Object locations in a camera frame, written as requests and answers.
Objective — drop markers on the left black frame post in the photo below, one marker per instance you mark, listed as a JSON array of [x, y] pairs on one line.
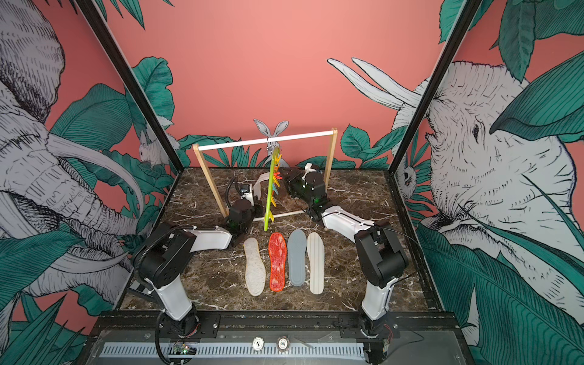
[[102, 32]]

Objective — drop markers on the wooden hanger rack frame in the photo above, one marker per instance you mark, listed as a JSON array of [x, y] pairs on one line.
[[198, 150]]

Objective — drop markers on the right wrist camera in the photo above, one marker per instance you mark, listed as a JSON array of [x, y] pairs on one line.
[[311, 168]]

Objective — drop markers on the orange-edged felt insole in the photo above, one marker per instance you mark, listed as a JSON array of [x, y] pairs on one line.
[[278, 258]]

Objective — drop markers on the white perforated vent strip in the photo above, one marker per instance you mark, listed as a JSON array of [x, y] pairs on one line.
[[347, 351]]

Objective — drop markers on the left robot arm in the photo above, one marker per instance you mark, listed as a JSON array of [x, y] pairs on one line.
[[166, 253]]

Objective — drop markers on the right black frame post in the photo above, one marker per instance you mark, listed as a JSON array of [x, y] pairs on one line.
[[460, 28]]

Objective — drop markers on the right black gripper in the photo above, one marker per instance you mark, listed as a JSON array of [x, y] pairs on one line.
[[293, 181]]

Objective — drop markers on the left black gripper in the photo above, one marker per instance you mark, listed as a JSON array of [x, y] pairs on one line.
[[257, 207]]

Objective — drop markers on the grey bubbled foam insole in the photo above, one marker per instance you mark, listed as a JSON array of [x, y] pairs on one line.
[[296, 254]]

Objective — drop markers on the black frame post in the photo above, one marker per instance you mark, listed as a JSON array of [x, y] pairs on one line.
[[102, 32], [460, 28]]

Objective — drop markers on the small green circuit board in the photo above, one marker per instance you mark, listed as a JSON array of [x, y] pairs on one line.
[[183, 350]]

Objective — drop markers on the white thin insole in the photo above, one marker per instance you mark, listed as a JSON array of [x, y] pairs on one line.
[[257, 190]]

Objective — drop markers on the white striped fabric insole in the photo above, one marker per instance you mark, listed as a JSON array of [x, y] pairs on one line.
[[316, 254]]

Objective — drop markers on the right round gauge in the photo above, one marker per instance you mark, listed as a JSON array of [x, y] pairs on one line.
[[283, 344]]

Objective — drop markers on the yellow-edged felt insole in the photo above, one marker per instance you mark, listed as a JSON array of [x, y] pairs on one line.
[[255, 274]]

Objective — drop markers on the green clothes hanger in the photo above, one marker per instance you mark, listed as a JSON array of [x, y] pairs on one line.
[[268, 217]]

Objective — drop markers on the round gauge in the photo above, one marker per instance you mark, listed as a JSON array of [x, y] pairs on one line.
[[258, 344], [283, 344]]

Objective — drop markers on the left round gauge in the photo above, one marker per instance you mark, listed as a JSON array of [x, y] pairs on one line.
[[258, 344]]

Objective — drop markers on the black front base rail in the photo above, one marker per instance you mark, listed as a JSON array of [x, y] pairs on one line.
[[347, 324]]

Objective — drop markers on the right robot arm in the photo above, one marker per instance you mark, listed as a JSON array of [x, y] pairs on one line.
[[381, 255]]

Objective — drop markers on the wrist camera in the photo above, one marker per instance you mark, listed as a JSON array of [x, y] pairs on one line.
[[245, 191], [311, 168]]

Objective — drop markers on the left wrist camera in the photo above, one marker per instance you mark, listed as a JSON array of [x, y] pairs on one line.
[[245, 191]]

